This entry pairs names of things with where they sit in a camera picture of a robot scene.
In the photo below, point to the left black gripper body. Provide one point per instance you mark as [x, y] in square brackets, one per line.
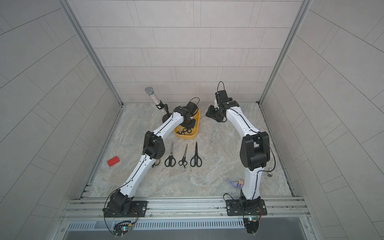
[190, 124]

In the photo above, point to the small silver blade scissors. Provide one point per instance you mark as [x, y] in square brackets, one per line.
[183, 130]

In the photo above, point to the large silver blade black scissors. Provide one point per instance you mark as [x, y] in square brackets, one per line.
[170, 160]

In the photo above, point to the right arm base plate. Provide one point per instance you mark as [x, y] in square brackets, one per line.
[255, 207]

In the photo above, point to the circuit board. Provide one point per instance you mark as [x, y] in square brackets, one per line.
[251, 224]
[121, 228]

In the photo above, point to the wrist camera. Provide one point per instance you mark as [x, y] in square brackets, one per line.
[221, 96]
[192, 107]

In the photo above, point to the right circuit board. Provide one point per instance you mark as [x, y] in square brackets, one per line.
[251, 224]

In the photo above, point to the aluminium front rail frame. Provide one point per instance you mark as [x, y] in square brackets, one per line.
[184, 208]

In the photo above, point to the left circuit board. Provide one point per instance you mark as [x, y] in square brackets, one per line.
[121, 228]

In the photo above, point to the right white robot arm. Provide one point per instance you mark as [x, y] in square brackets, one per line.
[254, 153]

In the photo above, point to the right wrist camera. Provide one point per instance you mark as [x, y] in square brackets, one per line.
[221, 96]

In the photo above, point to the purple toy figure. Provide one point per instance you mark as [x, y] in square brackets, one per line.
[236, 184]

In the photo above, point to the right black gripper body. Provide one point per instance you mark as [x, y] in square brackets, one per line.
[217, 113]

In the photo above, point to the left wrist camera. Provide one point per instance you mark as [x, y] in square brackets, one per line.
[192, 107]

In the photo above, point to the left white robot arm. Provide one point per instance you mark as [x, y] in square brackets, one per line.
[153, 149]

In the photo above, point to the red block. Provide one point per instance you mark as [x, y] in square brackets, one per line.
[113, 161]

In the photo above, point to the yellow plastic storage box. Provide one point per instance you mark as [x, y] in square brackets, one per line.
[188, 135]

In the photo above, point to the black yellow handled scissors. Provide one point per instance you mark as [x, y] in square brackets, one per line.
[157, 162]

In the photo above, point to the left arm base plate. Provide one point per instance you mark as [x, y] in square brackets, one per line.
[127, 210]

